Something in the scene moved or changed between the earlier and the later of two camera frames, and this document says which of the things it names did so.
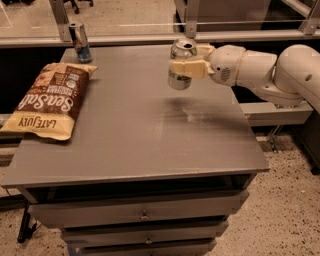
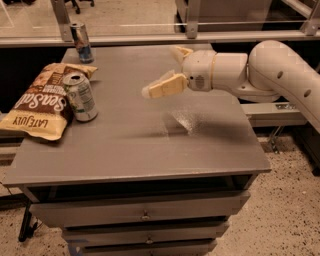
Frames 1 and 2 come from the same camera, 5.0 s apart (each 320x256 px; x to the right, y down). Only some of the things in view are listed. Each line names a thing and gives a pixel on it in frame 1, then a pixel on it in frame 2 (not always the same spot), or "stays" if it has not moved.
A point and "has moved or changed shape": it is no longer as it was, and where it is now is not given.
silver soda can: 181,48 has moved or changed shape
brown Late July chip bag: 50,106 stays
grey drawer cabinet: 147,170 stays
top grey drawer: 73,213 stays
